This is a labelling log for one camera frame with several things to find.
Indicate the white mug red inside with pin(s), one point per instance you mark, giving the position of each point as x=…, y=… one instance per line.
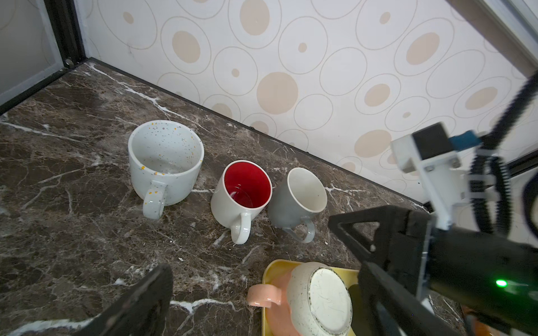
x=242, y=192

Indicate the cream and peach mug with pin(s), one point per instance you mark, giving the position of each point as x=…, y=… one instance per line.
x=319, y=301

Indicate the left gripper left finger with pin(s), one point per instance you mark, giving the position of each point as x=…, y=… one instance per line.
x=141, y=311

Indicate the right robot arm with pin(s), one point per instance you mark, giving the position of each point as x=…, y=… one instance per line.
x=489, y=209

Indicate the grey mug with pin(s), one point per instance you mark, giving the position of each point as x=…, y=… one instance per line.
x=295, y=202

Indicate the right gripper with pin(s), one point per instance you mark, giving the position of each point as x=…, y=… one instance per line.
x=492, y=275

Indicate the yellow plastic tray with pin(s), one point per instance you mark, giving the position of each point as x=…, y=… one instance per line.
x=270, y=296

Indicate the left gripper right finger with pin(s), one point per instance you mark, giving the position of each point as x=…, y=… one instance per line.
x=385, y=307

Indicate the white speckled mug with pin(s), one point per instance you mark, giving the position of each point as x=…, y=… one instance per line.
x=165, y=159

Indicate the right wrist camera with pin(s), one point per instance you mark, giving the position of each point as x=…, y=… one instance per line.
x=433, y=154

